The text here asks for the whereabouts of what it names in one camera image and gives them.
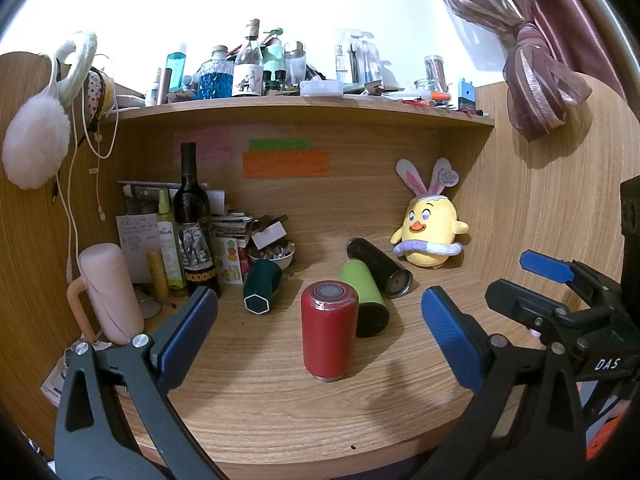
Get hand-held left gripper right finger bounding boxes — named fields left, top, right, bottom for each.
left=414, top=286, right=588, bottom=480

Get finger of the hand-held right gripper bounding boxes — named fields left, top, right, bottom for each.
left=519, top=250, right=624, bottom=321
left=484, top=279, right=622, bottom=357

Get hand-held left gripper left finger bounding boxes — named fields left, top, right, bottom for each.
left=54, top=286, right=227, bottom=480

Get red cup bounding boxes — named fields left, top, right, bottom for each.
left=300, top=281, right=360, bottom=384

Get dark green cup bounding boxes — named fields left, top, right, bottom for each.
left=243, top=259, right=284, bottom=315

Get black cup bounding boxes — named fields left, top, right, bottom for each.
left=346, top=238, right=414, bottom=300

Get yellow tube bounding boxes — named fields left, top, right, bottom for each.
left=146, top=250, right=171, bottom=299

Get fruit print box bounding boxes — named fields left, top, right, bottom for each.
left=215, top=235, right=251, bottom=285

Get green spray bottle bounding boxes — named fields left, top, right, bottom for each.
left=156, top=189, right=187, bottom=291

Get yellow chick plush toy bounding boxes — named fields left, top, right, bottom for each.
left=390, top=157, right=471, bottom=268

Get white handwritten paper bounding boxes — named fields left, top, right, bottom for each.
left=116, top=214, right=161, bottom=283

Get white bowl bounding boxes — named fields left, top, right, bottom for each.
left=248, top=244, right=296, bottom=274

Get dark wine bottle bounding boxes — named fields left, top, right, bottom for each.
left=172, top=142, right=222, bottom=298

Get white card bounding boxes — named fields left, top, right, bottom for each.
left=251, top=222, right=287, bottom=250

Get white packet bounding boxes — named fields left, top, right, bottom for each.
left=41, top=340, right=112, bottom=402

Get stack of magazines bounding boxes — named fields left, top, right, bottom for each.
left=118, top=180, right=226, bottom=216

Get blue pencil sharpener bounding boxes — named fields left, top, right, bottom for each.
left=456, top=77, right=476, bottom=111

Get pink curtain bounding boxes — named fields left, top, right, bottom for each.
left=415, top=0, right=640, bottom=142

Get pink sticky note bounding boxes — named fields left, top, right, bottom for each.
left=173, top=127, right=233, bottom=163

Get orange sticky note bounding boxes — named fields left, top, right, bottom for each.
left=243, top=150, right=332, bottom=179

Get green sticky note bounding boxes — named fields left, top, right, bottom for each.
left=248, top=138, right=312, bottom=152

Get glass jar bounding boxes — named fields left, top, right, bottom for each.
left=424, top=55, right=448, bottom=93

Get white fluffy earmuffs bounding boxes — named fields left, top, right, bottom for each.
left=2, top=31, right=98, bottom=191

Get wooden shelf board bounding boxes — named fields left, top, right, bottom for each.
left=100, top=94, right=496, bottom=129

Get polka dot headband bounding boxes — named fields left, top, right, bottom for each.
left=82, top=67, right=118, bottom=121

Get blue bead glass bottle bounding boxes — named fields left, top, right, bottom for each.
left=199, top=46, right=235, bottom=101

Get light blue bottle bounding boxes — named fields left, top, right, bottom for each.
left=165, top=42, right=188, bottom=93

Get clear labelled liquor bottle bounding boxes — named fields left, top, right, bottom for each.
left=231, top=19, right=264, bottom=98

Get white plastic box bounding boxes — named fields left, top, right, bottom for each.
left=300, top=80, right=344, bottom=97

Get clear pump bottle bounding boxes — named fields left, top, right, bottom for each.
left=335, top=29, right=383, bottom=86

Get teal pump bottle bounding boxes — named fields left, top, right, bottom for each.
left=262, top=27, right=286, bottom=83

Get clear glass bottle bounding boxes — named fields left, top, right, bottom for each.
left=285, top=40, right=307, bottom=86

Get pink cup with handle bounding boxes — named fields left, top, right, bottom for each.
left=67, top=243, right=146, bottom=346

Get white earphone cable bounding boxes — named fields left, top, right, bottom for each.
left=50, top=55, right=121, bottom=286

